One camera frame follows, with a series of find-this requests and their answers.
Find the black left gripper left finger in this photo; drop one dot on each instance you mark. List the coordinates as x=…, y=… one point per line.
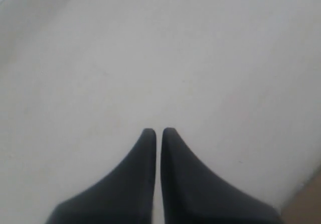
x=125, y=195

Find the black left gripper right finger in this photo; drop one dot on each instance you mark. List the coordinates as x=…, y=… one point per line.
x=192, y=193

